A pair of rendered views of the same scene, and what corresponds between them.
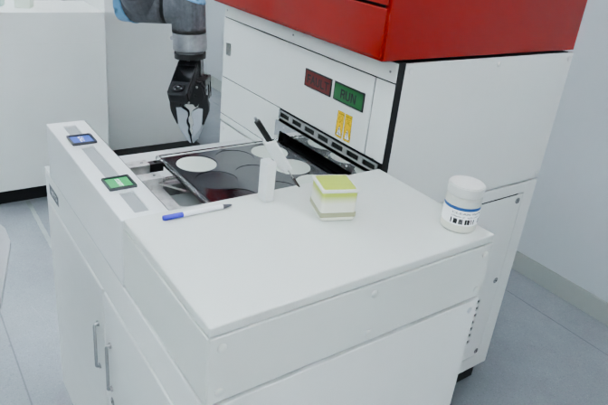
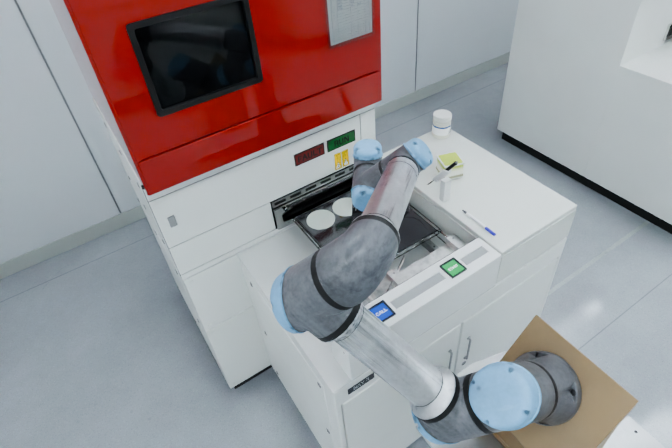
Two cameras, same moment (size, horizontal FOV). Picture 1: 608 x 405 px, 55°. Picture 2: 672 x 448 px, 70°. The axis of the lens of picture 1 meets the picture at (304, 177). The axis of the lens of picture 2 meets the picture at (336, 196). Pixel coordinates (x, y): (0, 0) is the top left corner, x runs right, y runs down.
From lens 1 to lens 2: 1.90 m
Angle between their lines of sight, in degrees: 69
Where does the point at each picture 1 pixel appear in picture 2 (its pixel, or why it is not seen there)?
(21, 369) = not seen: outside the picture
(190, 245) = (514, 220)
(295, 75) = (282, 168)
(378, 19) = (375, 80)
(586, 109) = not seen: hidden behind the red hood
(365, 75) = (351, 119)
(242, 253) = (511, 201)
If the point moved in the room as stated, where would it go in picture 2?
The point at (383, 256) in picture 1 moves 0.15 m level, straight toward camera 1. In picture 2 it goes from (486, 158) to (529, 161)
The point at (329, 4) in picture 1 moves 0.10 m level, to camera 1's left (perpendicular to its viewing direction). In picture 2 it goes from (330, 97) to (327, 114)
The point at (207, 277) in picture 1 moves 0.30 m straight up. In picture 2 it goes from (540, 210) to (562, 131)
